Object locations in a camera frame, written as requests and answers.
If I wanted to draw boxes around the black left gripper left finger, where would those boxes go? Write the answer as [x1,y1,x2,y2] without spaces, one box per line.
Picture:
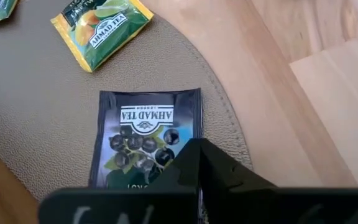
[39,138,202,224]

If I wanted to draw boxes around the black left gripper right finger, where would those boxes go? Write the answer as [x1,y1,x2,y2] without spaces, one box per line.
[201,138,358,224]

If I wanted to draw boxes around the dark blue blackcurrant tea bag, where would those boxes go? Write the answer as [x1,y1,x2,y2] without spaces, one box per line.
[88,88,203,190]

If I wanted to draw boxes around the round beige mat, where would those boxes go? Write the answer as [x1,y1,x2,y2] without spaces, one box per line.
[0,0,254,202]

